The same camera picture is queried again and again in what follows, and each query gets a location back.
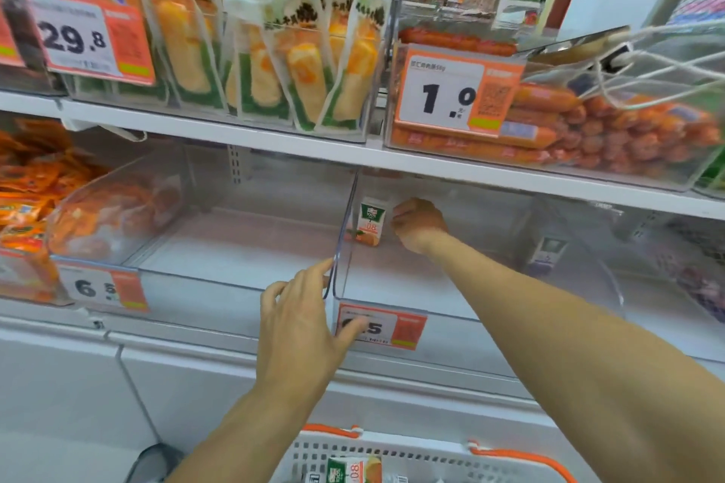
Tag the clear bin with juice carton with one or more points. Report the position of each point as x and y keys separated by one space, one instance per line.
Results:
x=430 y=301

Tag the empty clear plastic bin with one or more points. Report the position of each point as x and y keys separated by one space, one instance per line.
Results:
x=226 y=256

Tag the orange price tag on juice bin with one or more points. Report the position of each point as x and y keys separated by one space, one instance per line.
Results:
x=405 y=330

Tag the person's left forearm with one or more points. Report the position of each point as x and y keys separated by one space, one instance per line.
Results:
x=249 y=443

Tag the purple patterned packets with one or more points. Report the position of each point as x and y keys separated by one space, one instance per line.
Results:
x=691 y=267

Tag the pile of orange snack packets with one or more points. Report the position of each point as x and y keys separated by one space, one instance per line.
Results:
x=28 y=194

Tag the large orange price sign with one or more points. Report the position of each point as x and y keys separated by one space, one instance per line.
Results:
x=85 y=18

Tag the dark grey object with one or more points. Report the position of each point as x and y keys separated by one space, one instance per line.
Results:
x=153 y=465

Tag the row of corn packets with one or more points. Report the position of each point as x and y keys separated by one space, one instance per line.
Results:
x=283 y=58

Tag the small white carton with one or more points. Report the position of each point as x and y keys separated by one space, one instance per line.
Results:
x=546 y=256

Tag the person's right fingers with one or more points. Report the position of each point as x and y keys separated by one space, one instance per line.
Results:
x=403 y=219

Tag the small orange juice carton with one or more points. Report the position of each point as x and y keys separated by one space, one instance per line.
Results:
x=371 y=222

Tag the pile of orange sausages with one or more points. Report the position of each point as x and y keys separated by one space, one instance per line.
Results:
x=594 y=131

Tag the person's right forearm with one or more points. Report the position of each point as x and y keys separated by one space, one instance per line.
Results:
x=577 y=364

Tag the clear bin of sausages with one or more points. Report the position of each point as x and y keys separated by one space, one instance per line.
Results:
x=623 y=171

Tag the orange price sign on sausage bin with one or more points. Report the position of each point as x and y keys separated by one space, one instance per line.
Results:
x=453 y=92

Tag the small orange price tag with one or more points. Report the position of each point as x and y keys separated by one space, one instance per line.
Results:
x=107 y=289

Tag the white metal shelf board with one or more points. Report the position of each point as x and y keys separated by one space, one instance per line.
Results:
x=317 y=151

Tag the person's left thumb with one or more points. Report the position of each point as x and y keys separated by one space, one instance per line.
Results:
x=351 y=334

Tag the orange juice carton in basket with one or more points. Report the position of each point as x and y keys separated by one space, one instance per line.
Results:
x=354 y=470

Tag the person's right hand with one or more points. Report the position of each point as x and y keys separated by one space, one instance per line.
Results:
x=420 y=223

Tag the person's left hand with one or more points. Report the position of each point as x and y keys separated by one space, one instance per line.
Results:
x=294 y=341

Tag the clear bin of orange packets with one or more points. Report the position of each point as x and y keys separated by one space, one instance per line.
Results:
x=113 y=216

